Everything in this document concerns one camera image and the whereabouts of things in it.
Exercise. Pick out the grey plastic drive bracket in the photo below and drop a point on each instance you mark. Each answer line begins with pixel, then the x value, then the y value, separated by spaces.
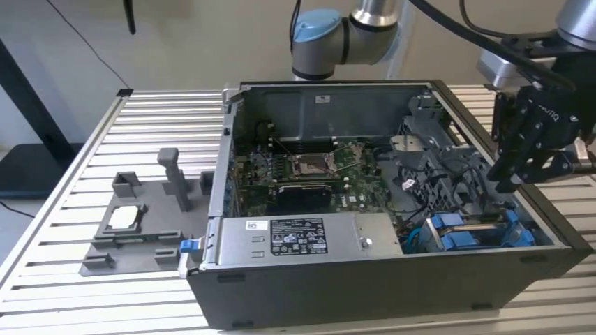
pixel 418 164

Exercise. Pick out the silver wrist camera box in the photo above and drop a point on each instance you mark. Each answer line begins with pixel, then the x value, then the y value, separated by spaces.
pixel 500 68

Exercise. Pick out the blue case latch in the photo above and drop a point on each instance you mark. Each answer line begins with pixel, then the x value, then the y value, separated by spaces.
pixel 186 246

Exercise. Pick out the silver CPU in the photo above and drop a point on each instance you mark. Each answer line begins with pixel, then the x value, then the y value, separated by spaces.
pixel 122 217

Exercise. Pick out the grey parts rack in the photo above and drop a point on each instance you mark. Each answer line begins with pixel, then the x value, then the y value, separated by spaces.
pixel 157 223

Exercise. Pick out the small silver camera module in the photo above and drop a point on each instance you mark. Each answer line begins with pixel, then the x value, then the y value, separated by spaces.
pixel 584 157

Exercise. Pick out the CPU socket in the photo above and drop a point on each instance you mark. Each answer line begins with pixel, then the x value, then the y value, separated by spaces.
pixel 309 165

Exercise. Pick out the silver power supply unit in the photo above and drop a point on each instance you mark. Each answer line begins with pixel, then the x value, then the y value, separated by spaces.
pixel 334 240

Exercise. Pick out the thin metal locking lever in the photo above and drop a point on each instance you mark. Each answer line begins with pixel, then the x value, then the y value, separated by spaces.
pixel 284 146

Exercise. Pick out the graphics card with black fan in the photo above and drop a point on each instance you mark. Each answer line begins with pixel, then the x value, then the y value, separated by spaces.
pixel 304 195

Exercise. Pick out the grey metal disk bay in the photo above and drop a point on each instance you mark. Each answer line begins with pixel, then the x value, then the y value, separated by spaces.
pixel 534 232

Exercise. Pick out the green motherboard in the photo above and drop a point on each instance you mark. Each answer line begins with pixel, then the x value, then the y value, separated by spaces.
pixel 362 195

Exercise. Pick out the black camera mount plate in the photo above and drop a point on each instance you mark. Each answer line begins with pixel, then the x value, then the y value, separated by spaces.
pixel 500 115

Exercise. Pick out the black open PC case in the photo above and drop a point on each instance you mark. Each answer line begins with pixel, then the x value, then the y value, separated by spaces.
pixel 325 296

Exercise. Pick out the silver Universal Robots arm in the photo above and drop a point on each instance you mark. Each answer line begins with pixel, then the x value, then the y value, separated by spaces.
pixel 344 42

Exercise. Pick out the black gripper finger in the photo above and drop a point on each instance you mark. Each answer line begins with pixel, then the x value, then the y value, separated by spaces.
pixel 553 167
pixel 518 146

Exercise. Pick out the black table corner cap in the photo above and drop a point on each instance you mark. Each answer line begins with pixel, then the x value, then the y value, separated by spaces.
pixel 124 93

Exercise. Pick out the black stand frame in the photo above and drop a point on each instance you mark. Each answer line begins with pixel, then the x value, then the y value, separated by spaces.
pixel 28 164

